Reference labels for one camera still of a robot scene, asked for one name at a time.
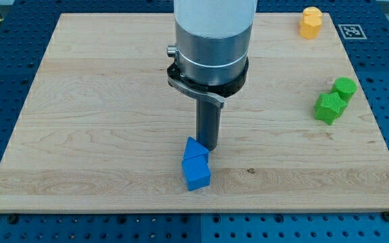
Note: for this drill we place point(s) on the yellow block behind hexagon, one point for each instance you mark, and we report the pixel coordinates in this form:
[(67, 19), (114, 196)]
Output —
[(312, 11)]

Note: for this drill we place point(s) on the blue triangle block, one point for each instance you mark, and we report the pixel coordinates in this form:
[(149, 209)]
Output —
[(195, 149)]

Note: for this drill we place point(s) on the green star block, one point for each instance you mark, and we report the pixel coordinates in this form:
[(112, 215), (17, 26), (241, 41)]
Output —
[(329, 107)]

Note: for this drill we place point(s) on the white fiducial marker tag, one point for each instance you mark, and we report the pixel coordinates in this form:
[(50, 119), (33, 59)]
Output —
[(352, 32)]

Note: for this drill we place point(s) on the black bolt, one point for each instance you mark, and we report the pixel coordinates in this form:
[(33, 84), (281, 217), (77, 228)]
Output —
[(12, 219), (385, 216)]

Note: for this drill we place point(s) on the light wooden board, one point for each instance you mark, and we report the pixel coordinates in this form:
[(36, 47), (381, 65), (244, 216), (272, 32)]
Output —
[(102, 131)]

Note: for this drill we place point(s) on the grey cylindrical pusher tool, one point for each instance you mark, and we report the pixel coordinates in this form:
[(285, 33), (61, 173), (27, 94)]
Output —
[(209, 106)]

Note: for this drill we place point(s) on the green cylinder block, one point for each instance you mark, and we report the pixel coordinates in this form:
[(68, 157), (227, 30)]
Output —
[(345, 87)]

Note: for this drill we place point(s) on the blue cube block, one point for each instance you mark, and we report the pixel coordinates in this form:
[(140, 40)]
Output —
[(196, 172)]

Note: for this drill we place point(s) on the black bolt front left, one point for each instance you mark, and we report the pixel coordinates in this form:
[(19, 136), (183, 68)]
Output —
[(12, 219)]

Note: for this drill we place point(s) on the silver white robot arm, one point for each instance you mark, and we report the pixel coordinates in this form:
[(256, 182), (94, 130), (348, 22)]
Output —
[(212, 43)]

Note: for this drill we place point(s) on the black bolt front right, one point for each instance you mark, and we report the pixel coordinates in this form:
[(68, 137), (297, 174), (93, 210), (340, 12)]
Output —
[(385, 216)]

